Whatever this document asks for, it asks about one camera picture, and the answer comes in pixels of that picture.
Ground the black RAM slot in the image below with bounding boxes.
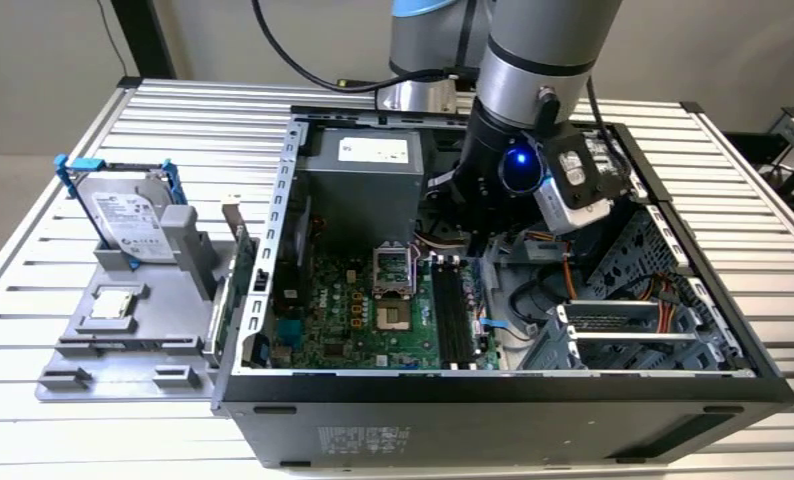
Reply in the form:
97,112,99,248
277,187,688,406
448,254,477,371
432,254,460,371

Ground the metal socket cover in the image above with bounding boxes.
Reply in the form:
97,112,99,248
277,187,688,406
372,242,416,297

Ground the grey power supply unit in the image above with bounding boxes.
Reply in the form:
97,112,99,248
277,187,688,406
295,127,428,251

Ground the CPU socket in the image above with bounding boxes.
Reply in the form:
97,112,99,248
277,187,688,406
375,297,416,331

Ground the disk bay with silver rails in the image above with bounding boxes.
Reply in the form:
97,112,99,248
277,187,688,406
522,298,724,372

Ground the green motherboard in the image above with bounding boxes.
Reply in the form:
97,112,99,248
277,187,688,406
268,249,504,371

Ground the black open PC case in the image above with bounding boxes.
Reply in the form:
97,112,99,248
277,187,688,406
208,103,794,470

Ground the grey parts rack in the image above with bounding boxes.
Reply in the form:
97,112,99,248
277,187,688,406
33,197,264,401

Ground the hard disk in blue carrier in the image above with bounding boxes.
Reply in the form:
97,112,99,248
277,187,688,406
53,153,191,271

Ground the silver CPU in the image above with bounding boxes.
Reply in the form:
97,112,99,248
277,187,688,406
88,288,136,319

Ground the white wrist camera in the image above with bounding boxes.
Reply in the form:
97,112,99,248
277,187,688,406
532,172,612,234

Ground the power supply wire bundle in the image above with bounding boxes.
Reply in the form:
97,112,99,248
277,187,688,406
413,219,469,251

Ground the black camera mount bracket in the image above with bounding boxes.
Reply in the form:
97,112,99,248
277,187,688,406
546,132,640,204

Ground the locking lever wire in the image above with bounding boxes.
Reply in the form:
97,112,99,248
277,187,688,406
405,247,425,297

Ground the thin orange wire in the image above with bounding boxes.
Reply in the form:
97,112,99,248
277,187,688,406
560,252,580,302

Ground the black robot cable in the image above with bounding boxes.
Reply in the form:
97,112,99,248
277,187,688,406
251,0,479,95

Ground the orange red yellow wire bundle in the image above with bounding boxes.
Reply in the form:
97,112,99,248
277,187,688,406
647,273,683,335

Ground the graphics card with metal bracket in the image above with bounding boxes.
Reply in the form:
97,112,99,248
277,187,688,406
205,194,264,369

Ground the black upright post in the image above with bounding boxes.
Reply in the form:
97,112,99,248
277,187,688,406
105,0,177,81

